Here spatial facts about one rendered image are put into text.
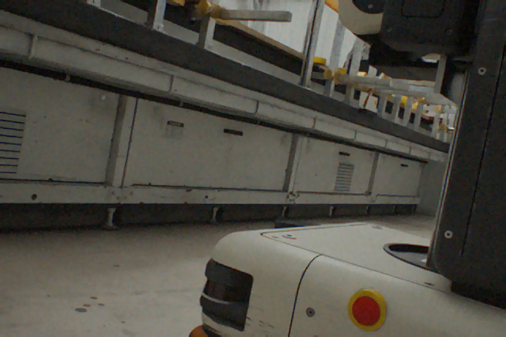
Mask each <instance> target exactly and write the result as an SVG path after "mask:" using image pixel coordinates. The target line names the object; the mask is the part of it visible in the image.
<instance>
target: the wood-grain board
mask: <svg viewBox="0 0 506 337"><path fill-rule="evenodd" d="M183 7H185V8H187V9H188V8H189V9H193V8H192V7H191V6H190V5H188V4H187V3H186V2H185V0H184V4H183ZM223 26H225V27H227V28H230V29H231V30H233V31H236V32H238V33H240V34H242V35H244V36H246V37H249V38H251V39H253V40H256V41H258V42H260V43H261V44H265V45H266V46H268V47H271V48H273V49H274V50H277V51H280V52H282V53H284V54H286V55H287V56H289V57H291V58H293V59H295V60H297V61H299V62H303V61H304V54H303V53H301V52H299V51H297V50H295V49H293V48H291V47H289V46H287V45H285V44H283V43H280V42H278V41H276V40H274V39H272V38H270V37H268V36H266V35H264V34H262V33H261V32H258V31H256V30H254V29H252V28H249V27H247V26H246V25H243V24H241V23H240V22H238V21H231V23H230V25H223ZM327 69H328V66H320V67H319V70H320V71H322V72H324V71H325V70H327ZM380 94H381V93H378V95H375V94H372V95H373V96H374V97H377V98H380ZM394 100H395V99H393V98H390V97H387V101H386V102H387V103H389V104H394ZM400 109H402V110H403V111H405V109H406V106H405V105H404V104H403V103H400ZM421 119H423V120H426V121H428V122H430V123H432V121H430V120H429V117H428V116H426V115H423V114H421Z"/></svg>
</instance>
